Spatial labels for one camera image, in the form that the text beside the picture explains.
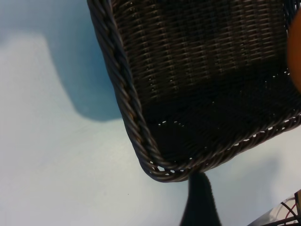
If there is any dark brown woven wicker basket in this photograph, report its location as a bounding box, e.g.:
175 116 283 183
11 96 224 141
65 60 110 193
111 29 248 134
86 0 301 182

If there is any thin red wire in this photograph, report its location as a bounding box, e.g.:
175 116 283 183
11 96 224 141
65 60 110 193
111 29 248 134
285 199 301 219

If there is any thin black wire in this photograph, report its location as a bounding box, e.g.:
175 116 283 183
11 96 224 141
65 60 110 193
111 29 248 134
280 201 301 221

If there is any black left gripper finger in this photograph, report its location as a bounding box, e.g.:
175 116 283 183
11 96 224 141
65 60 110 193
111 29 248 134
179 172 222 226

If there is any orange citrus fruit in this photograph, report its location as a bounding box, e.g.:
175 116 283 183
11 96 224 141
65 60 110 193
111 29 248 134
287 14 301 92

